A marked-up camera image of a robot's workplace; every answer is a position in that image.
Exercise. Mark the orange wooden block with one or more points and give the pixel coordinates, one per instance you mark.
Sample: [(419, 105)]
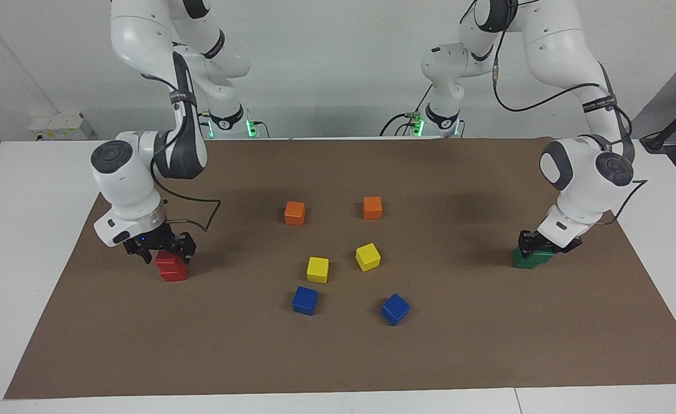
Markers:
[(372, 207), (294, 213)]

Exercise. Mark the white wall socket box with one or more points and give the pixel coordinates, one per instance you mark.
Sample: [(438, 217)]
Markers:
[(61, 126)]

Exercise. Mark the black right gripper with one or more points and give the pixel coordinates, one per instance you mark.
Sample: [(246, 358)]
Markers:
[(156, 240)]

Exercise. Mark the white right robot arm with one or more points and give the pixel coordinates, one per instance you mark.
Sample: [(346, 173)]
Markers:
[(142, 34)]

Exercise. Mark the green wooden block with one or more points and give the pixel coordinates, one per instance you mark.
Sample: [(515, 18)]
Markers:
[(523, 264), (540, 258)]

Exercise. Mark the black stand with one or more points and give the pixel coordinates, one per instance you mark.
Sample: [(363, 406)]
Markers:
[(668, 129)]

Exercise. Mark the blue wooden block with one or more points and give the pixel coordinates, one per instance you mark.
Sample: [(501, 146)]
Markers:
[(305, 300), (395, 309)]

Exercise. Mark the yellow wooden block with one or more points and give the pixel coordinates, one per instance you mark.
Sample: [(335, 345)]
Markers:
[(367, 256), (317, 269)]

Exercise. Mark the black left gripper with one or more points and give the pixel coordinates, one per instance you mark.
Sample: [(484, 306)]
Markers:
[(539, 238)]

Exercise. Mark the red wooden block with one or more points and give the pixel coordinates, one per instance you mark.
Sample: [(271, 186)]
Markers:
[(174, 275), (168, 260)]

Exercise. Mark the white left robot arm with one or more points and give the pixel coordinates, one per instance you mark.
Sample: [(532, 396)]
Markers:
[(556, 52)]

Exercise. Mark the brown table mat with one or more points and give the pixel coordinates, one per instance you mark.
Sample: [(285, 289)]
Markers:
[(372, 356)]

